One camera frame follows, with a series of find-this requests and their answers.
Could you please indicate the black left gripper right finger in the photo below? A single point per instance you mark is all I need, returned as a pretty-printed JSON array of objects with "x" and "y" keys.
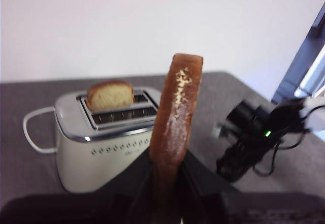
[{"x": 228, "y": 206}]

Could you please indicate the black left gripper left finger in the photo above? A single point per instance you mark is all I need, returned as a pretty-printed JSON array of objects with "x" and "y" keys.
[{"x": 76, "y": 208}]

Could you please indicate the toasted bread slice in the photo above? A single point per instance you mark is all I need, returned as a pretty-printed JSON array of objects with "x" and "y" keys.
[
  {"x": 111, "y": 98},
  {"x": 175, "y": 122}
]

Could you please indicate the cream two-slot toaster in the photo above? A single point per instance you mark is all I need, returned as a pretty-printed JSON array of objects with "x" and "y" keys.
[{"x": 83, "y": 163}]

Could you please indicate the dark window frame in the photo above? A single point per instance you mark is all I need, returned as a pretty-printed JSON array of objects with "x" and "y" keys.
[{"x": 297, "y": 64}]

